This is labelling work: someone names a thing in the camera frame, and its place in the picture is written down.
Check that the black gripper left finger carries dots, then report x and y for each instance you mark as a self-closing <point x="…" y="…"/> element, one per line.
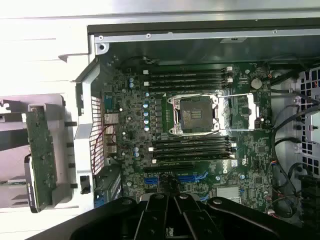
<point x="150" y="220"/>

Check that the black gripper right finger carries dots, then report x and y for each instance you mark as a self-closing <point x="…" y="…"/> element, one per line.
<point x="200" y="220"/>

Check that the silver chipset heatsink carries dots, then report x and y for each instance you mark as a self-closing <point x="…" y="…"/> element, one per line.
<point x="228" y="194"/>

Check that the blue expansion slot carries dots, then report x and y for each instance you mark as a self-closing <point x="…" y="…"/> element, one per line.
<point x="192" y="178"/>

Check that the black expansion slot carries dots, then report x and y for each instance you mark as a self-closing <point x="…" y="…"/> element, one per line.
<point x="167" y="167"/>

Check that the black RAM slot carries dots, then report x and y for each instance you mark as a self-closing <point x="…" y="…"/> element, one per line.
<point x="187" y="86"/>
<point x="190" y="140"/>
<point x="187" y="81"/>
<point x="190" y="158"/>
<point x="187" y="70"/>
<point x="190" y="152"/>
<point x="187" y="76"/>
<point x="190" y="146"/>

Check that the green motherboard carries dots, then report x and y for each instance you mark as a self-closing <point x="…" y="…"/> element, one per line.
<point x="140" y="120"/>

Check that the open grey PC case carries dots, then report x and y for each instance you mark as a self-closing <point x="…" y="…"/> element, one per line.
<point x="85" y="140"/>

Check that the CPU socket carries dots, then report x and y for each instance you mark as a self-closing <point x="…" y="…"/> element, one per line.
<point x="195" y="115"/>

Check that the silver socket cover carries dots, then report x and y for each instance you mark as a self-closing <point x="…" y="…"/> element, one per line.
<point x="237" y="112"/>

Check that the silver coin battery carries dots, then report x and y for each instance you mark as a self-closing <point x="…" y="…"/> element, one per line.
<point x="256" y="83"/>

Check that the grey parts rack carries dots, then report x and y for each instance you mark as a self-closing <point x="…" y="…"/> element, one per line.
<point x="12" y="162"/>

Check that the metal disk bay cage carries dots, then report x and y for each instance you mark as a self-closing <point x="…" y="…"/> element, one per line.
<point x="311" y="120"/>

